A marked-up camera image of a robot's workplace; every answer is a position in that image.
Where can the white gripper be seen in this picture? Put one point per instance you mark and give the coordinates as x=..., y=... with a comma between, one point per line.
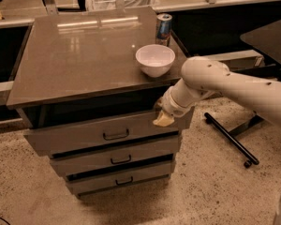
x=172, y=105

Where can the grey top drawer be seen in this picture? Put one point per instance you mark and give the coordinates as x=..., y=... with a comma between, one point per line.
x=76, y=136

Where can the grey drawer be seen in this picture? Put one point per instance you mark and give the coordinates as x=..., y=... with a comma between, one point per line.
x=116, y=155
x=76, y=136
x=123, y=178

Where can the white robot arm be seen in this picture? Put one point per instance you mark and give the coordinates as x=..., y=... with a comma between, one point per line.
x=202, y=77

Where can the grey drawer cabinet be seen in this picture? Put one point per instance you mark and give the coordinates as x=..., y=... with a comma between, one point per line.
x=81, y=67

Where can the grey bottom drawer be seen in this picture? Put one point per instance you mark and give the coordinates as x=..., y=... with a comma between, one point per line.
x=123, y=178

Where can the grey middle drawer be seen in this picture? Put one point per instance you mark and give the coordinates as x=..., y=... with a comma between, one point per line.
x=116, y=155

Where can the white bowl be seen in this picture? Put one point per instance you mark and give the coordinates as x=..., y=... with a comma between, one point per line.
x=155, y=60

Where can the blue silver drink can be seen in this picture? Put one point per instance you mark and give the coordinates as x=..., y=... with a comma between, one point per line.
x=163, y=29

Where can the black round side table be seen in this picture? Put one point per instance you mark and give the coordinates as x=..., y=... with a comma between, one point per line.
x=266, y=39

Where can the wire mesh basket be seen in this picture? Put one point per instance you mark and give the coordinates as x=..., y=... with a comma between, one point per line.
x=97, y=5

